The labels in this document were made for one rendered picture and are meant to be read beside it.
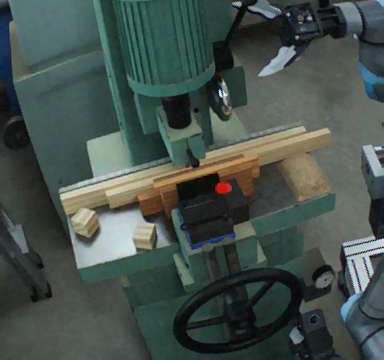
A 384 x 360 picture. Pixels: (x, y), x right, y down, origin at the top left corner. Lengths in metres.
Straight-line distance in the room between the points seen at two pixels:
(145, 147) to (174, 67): 0.46
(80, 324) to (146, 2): 1.54
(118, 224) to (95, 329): 1.00
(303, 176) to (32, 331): 1.41
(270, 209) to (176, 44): 0.44
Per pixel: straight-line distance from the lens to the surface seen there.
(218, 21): 1.36
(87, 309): 2.32
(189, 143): 1.23
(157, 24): 1.03
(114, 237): 1.28
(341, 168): 2.74
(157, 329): 1.48
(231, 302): 1.22
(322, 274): 1.43
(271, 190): 1.32
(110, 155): 1.66
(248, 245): 1.17
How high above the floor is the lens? 1.81
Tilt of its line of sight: 41 degrees down
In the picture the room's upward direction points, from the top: 10 degrees counter-clockwise
